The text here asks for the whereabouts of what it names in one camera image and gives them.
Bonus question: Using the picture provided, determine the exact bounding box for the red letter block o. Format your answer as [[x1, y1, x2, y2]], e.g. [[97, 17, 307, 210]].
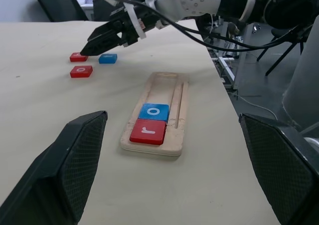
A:
[[69, 65, 94, 79]]

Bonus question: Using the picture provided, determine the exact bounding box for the red letter block b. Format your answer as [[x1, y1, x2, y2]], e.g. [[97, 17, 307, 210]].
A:
[[69, 52, 89, 63]]

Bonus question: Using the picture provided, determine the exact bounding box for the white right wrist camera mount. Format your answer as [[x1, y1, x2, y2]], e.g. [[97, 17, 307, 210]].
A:
[[94, 0, 147, 40]]

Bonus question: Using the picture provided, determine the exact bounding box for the wooden letter tray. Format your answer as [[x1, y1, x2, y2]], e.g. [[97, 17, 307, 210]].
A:
[[120, 72, 189, 158]]

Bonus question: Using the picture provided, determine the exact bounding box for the white floor cable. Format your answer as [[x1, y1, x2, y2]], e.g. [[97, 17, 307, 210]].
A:
[[233, 93, 279, 120]]

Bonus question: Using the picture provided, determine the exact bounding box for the blue letter block o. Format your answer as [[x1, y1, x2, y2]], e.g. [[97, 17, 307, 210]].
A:
[[138, 103, 170, 122]]

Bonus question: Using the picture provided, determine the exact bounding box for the blue letter block t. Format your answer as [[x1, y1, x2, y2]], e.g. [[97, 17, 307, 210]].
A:
[[98, 53, 118, 65]]

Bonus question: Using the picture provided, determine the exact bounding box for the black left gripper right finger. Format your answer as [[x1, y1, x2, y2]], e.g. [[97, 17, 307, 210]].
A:
[[238, 112, 319, 225]]

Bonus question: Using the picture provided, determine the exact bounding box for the grey metal frame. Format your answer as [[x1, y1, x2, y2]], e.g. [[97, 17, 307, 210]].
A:
[[206, 20, 250, 92]]

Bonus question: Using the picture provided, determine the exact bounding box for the red letter block r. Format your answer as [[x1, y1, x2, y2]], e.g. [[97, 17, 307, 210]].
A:
[[129, 118, 167, 145]]

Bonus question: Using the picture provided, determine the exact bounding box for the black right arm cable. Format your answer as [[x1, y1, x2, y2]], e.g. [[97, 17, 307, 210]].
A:
[[103, 0, 315, 53]]

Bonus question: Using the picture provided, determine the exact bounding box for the black swivel chair with legs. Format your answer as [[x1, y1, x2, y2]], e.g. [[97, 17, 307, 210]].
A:
[[256, 23, 312, 77]]

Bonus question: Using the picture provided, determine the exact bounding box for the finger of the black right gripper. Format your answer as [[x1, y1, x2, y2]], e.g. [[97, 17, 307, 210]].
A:
[[80, 32, 126, 57], [87, 21, 122, 43]]

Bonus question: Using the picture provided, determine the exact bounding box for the black office chair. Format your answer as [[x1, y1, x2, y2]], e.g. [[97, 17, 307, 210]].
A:
[[32, 0, 89, 23]]

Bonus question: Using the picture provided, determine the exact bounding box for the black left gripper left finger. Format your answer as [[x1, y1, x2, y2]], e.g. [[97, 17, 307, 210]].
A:
[[0, 110, 109, 225]]

